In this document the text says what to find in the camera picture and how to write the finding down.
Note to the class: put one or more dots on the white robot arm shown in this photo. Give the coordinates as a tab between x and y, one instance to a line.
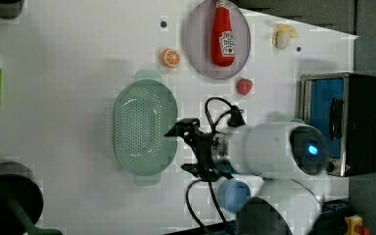
289	156

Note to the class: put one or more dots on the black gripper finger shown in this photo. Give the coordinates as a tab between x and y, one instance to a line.
184	128

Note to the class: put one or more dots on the grey round plate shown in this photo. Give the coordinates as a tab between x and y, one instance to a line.
198	37

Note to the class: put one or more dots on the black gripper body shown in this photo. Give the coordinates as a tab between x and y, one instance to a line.
204	168

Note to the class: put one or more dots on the black toaster oven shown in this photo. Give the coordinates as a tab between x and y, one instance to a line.
342	106

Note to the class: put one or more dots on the red strawberry toy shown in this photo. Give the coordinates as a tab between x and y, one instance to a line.
244	86

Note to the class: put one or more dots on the peeled banana toy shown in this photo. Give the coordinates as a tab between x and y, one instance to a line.
283	34

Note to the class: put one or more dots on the yellow red emergency button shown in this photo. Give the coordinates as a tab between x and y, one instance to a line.
356	226

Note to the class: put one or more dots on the orange slice toy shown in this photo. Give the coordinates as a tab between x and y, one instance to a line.
170	58

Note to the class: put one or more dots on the green plastic strainer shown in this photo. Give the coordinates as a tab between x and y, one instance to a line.
144	112

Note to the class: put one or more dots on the blue bowl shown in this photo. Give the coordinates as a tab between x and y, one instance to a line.
232	195

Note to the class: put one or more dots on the red ketchup bottle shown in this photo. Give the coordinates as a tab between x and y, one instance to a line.
222	40

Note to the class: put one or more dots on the black cylinder post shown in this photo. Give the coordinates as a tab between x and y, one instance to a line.
10	9
21	202

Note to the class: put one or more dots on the black cylinder post upper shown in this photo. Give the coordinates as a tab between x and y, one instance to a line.
10	9

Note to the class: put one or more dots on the black cylinder post lower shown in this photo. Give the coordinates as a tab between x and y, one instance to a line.
21	202

